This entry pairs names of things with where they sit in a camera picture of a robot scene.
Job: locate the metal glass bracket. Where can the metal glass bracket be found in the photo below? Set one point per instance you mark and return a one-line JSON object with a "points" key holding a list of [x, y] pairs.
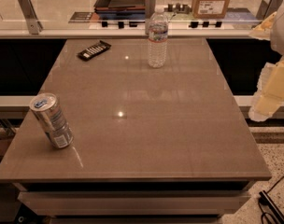
{"points": [[267, 8], [149, 10], [33, 24]]}

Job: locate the white table drawer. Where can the white table drawer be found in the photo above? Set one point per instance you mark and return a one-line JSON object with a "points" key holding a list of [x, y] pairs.
{"points": [[130, 203]]}

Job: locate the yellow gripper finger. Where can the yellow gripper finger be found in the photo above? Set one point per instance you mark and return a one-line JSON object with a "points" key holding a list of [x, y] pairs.
{"points": [[266, 30], [269, 96]]}

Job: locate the black snack bar wrapper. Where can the black snack bar wrapper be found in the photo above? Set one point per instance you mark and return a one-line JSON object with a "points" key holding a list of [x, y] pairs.
{"points": [[94, 50]]}

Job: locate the brown cardboard box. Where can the brown cardboard box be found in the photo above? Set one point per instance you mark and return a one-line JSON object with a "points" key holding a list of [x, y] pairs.
{"points": [[209, 9]]}

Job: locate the right metal glass bracket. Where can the right metal glass bracket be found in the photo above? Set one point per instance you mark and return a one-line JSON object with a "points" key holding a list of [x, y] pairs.
{"points": [[267, 8]]}

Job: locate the clear plastic water bottle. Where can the clear plastic water bottle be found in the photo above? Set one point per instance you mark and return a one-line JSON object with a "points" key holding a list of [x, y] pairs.
{"points": [[158, 35]]}

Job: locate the silver redbull can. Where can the silver redbull can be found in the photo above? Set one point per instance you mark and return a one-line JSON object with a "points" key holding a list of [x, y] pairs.
{"points": [[47, 110]]}

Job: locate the left metal glass bracket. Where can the left metal glass bracket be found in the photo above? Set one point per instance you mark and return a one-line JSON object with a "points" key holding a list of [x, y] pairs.
{"points": [[33, 24]]}

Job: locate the middle metal glass bracket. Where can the middle metal glass bracket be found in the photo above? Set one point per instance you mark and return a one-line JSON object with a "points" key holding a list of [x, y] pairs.
{"points": [[149, 10]]}

